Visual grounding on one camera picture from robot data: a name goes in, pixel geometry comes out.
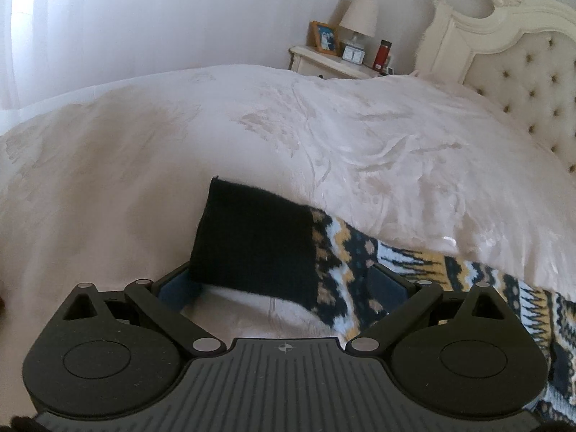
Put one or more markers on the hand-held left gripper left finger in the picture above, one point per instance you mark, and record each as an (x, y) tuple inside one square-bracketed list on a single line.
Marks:
[(172, 290)]

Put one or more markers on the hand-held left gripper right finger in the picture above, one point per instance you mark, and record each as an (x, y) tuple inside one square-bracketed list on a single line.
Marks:
[(382, 285)]

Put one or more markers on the white nightstand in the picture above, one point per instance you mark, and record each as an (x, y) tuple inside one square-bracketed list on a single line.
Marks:
[(330, 66)]

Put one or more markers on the red water bottle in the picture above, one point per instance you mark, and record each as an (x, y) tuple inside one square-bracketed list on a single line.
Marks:
[(382, 54)]

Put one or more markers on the small white desk clock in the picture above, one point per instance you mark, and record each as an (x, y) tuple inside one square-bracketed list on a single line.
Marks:
[(353, 55)]

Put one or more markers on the cream tufted headboard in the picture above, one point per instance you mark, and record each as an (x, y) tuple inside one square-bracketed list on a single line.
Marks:
[(522, 54)]

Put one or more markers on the table lamp beige shade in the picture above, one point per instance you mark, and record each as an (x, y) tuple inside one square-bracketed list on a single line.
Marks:
[(359, 14)]

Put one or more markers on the white sheer curtain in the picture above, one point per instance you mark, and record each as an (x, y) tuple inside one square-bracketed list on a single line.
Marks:
[(22, 31)]

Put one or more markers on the wooden photo frame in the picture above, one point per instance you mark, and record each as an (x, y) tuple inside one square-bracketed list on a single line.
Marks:
[(325, 38)]

